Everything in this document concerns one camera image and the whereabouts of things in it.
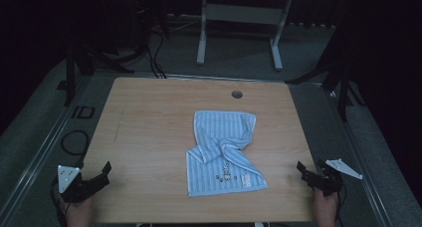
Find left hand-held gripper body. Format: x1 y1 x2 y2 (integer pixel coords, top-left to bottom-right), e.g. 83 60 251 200
57 165 101 204

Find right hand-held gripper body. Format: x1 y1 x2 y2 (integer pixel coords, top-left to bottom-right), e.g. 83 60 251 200
313 158 364 198

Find blue striped towel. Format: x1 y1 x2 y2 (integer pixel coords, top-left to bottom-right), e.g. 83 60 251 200
185 110 269 198

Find person's left hand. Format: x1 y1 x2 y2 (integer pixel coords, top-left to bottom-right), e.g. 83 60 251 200
59 193 96 227

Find person's right hand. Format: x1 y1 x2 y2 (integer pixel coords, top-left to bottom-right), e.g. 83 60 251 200
313 186 339 227

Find black metal stand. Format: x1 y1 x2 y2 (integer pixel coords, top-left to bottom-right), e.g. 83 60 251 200
285 21 366 122
55 37 135 108

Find right hand-held gripper cable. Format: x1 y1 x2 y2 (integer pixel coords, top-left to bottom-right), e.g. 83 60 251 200
333 182 346 223

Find hand-held gripper cable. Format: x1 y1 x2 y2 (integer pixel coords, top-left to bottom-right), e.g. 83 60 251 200
333 182 346 223
49 176 69 227

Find left hand-held gripper cable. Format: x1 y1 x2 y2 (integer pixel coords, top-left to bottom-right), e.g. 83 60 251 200
49 176 69 227

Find metal floor rail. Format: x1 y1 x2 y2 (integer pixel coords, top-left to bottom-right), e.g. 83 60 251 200
318 83 394 227
0 75 95 227

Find looped black floor cable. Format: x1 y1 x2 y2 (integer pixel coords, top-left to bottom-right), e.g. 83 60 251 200
60 129 91 157

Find black cables on floor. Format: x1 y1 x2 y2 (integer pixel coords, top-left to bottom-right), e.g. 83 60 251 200
144 29 168 80

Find white desk frame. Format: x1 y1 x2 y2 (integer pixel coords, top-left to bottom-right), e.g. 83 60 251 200
196 0 295 72

